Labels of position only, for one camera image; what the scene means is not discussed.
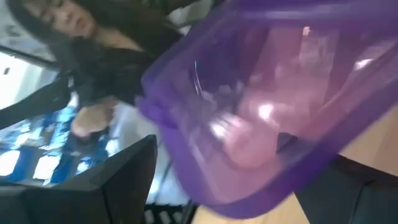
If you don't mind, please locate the black keyboard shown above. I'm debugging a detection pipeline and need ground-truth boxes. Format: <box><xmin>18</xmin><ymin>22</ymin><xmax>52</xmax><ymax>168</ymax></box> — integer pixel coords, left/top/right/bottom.
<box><xmin>142</xmin><ymin>201</ymin><xmax>196</xmax><ymax>224</ymax></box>

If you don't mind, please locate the person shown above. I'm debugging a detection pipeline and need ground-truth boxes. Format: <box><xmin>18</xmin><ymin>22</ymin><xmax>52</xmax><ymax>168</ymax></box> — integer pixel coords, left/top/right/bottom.
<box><xmin>0</xmin><ymin>0</ymin><xmax>226</xmax><ymax>156</ymax></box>

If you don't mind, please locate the person's hand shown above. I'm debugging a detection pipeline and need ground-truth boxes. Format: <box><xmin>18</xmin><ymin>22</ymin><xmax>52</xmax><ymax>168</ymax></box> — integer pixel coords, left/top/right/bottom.
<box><xmin>70</xmin><ymin>95</ymin><xmax>119</xmax><ymax>141</ymax></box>

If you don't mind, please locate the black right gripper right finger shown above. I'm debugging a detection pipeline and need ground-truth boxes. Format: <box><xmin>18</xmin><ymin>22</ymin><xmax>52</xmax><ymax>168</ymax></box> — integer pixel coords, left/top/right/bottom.
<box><xmin>294</xmin><ymin>154</ymin><xmax>398</xmax><ymax>224</ymax></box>

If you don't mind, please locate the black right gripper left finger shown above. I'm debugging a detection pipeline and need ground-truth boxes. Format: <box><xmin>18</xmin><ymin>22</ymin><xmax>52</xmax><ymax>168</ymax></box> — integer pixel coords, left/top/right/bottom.
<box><xmin>0</xmin><ymin>134</ymin><xmax>159</xmax><ymax>224</ymax></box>

